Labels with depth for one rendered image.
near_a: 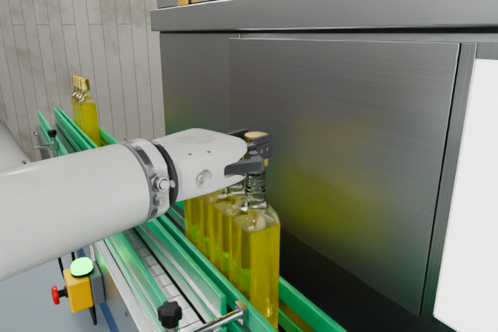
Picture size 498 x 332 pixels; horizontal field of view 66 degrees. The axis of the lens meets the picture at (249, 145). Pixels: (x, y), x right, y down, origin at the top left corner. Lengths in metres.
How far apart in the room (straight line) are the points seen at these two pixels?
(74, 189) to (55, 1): 3.60
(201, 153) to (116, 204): 0.10
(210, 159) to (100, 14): 3.26
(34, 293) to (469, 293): 1.18
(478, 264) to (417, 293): 0.10
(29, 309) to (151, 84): 2.38
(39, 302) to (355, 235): 0.99
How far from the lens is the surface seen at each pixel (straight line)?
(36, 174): 0.34
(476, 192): 0.47
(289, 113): 0.65
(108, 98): 3.66
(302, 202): 0.66
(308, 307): 0.58
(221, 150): 0.41
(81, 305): 0.96
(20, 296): 1.39
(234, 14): 0.79
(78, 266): 0.93
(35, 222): 0.33
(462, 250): 0.50
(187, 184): 0.39
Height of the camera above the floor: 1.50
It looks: 16 degrees down
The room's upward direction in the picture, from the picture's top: straight up
